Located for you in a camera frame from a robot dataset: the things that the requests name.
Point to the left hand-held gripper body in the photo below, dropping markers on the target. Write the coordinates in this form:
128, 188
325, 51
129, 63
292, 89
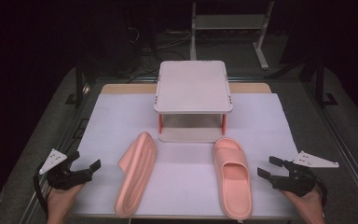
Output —
62, 179

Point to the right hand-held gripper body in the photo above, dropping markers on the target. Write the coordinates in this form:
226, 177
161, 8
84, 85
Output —
298, 182

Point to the pink foam slipper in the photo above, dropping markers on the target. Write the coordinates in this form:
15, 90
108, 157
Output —
233, 180
136, 174

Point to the white two-tier shoe rack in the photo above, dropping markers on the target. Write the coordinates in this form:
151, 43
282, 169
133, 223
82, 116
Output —
192, 87

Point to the person's left hand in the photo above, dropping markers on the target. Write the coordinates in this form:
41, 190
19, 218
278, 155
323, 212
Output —
61, 203

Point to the person's right hand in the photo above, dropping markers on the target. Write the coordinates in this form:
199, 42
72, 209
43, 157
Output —
307, 207

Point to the white table mat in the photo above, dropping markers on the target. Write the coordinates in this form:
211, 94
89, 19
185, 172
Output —
183, 174

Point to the white metal stand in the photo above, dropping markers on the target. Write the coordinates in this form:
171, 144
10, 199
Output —
230, 21

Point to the metal frame rail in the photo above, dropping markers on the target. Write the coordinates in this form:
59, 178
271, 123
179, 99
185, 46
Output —
345, 149
49, 174

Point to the black upright post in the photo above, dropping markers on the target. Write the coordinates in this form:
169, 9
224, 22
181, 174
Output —
320, 87
79, 84

